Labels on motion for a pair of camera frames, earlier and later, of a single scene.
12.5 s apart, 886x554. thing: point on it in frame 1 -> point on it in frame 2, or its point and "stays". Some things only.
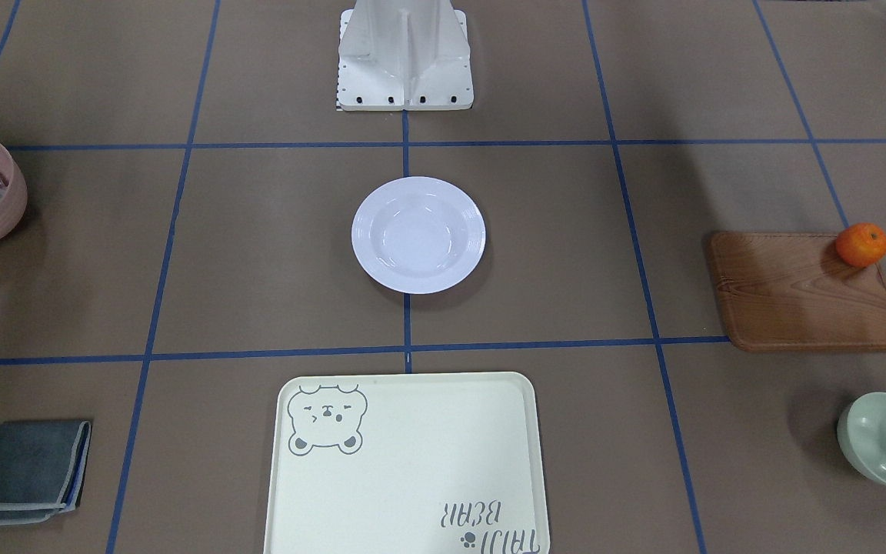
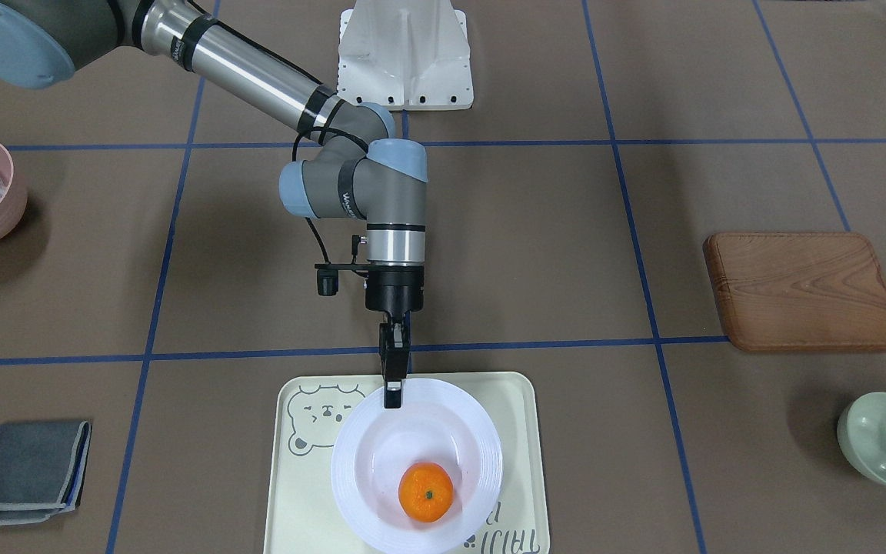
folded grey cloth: (30, 471) stays
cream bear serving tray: (409, 463) stays
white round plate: (418, 235) -> (438, 422)
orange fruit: (862, 245) -> (426, 491)
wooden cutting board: (794, 292) stays
